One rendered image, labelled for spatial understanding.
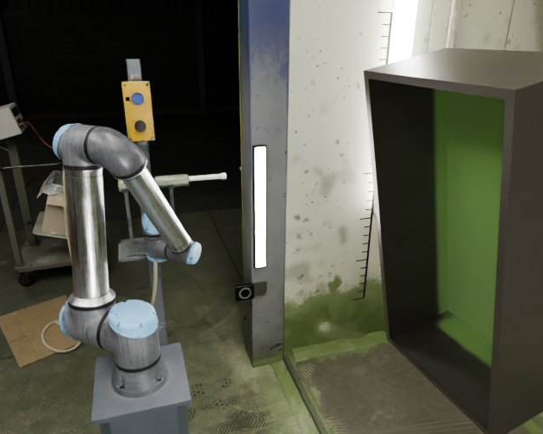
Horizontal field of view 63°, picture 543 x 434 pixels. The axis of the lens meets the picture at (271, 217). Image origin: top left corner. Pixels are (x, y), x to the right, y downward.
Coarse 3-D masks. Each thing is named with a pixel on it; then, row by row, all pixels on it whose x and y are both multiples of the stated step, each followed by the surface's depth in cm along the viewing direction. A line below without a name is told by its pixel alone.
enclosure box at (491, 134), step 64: (448, 64) 135; (512, 64) 121; (384, 128) 162; (448, 128) 173; (512, 128) 104; (384, 192) 173; (448, 192) 185; (512, 192) 111; (384, 256) 185; (448, 256) 199; (512, 256) 120; (448, 320) 207; (512, 320) 131; (448, 384) 176; (512, 384) 144
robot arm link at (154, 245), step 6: (144, 234) 177; (150, 240) 176; (156, 240) 176; (162, 240) 177; (150, 246) 177; (156, 246) 176; (162, 246) 176; (150, 252) 178; (156, 252) 177; (162, 252) 176; (150, 258) 180; (156, 258) 179; (162, 258) 180
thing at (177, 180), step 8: (168, 176) 204; (176, 176) 204; (184, 176) 204; (192, 176) 207; (200, 176) 207; (208, 176) 208; (216, 176) 209; (224, 176) 210; (120, 184) 196; (160, 184) 201; (168, 184) 202; (176, 184) 204; (184, 184) 205
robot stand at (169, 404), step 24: (96, 360) 163; (168, 360) 163; (96, 384) 152; (168, 384) 152; (96, 408) 142; (120, 408) 142; (144, 408) 142; (168, 408) 144; (120, 432) 144; (144, 432) 147; (168, 432) 150
